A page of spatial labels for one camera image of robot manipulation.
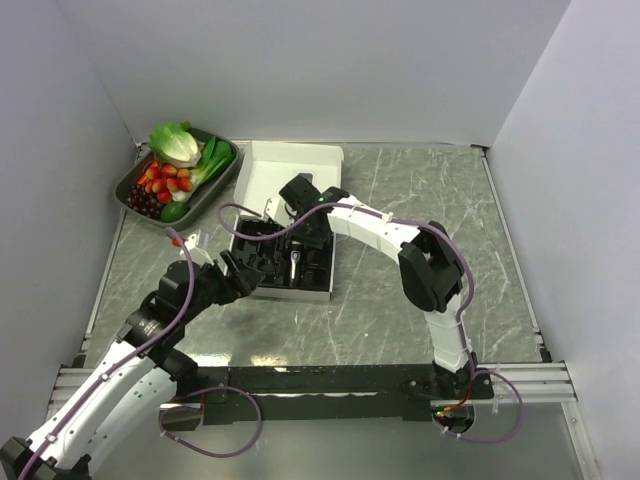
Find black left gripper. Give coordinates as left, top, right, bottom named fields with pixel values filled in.
left=180, top=249, right=264, bottom=323

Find white clipper kit box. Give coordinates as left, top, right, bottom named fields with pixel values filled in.
left=230, top=140, right=344, bottom=302

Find black silver hair clipper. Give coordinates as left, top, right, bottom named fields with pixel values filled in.
left=289, top=249, right=301, bottom=287

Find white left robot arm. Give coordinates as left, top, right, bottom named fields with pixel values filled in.
left=1, top=251, right=264, bottom=479

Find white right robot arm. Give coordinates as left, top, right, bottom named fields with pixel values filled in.
left=265, top=175, right=476, bottom=399

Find green bok choy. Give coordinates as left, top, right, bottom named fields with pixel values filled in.
left=190, top=137, right=235, bottom=186

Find dark grey food tray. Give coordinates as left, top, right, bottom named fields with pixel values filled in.
left=115, top=122, right=241, bottom=231

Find green lime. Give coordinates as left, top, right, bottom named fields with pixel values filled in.
left=160, top=202, right=189, bottom=223

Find dark purple grapes bunch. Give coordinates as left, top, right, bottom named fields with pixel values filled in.
left=126, top=185, right=164, bottom=220

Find red strawberries pile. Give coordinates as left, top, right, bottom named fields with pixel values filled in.
left=136, top=161, right=196, bottom=205

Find green lettuce head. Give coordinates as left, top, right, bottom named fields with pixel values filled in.
left=148, top=122, right=201, bottom=168

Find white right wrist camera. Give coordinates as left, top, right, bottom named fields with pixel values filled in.
left=264, top=197, right=289, bottom=222

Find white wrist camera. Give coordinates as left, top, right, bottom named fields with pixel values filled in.
left=264, top=197, right=289, bottom=222
left=165, top=228, right=214, bottom=266

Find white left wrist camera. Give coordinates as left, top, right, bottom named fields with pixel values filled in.
left=165, top=228, right=214, bottom=266

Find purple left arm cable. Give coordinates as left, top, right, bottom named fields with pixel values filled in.
left=14, top=226, right=264, bottom=480

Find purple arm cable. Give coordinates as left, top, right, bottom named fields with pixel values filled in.
left=217, top=201, right=525, bottom=446
left=14, top=226, right=264, bottom=480

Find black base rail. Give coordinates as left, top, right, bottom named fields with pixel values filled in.
left=174, top=364, right=494, bottom=425

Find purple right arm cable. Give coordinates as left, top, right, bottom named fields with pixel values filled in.
left=217, top=201, right=525, bottom=446

